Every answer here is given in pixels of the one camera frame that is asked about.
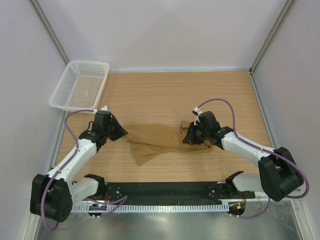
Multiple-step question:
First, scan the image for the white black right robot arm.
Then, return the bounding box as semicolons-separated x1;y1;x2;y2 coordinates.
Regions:
182;111;304;202

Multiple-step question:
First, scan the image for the white perforated plastic basket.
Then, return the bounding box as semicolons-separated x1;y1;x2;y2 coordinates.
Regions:
49;60;110;112

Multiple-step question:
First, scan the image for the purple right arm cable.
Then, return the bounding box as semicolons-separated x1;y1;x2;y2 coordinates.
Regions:
193;98;311;219

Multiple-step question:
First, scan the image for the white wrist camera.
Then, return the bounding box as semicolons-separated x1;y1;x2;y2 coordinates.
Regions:
192;106;203;117
100;105;111;111

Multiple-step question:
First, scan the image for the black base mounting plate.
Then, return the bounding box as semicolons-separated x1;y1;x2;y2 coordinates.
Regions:
88;181;256;206

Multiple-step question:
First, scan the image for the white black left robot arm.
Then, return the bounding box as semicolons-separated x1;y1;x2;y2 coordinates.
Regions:
29;108;128;223

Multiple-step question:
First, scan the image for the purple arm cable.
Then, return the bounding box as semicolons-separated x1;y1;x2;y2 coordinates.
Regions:
193;98;311;219
41;108;128;231

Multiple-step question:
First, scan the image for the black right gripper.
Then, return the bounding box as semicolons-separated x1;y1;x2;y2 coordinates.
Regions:
183;122;210;145

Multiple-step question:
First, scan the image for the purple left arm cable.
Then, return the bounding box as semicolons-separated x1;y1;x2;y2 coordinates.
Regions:
41;108;128;231

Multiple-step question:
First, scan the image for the tan ribbed tank top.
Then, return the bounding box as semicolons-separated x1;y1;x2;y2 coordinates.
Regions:
124;120;213;166

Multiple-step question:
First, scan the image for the slotted grey cable duct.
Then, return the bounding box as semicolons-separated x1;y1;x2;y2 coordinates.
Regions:
71;202;229;214

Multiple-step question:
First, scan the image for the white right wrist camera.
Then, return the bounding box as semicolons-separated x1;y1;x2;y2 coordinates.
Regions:
192;106;203;117

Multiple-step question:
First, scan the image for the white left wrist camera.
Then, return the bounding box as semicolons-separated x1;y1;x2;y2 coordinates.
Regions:
100;105;111;111

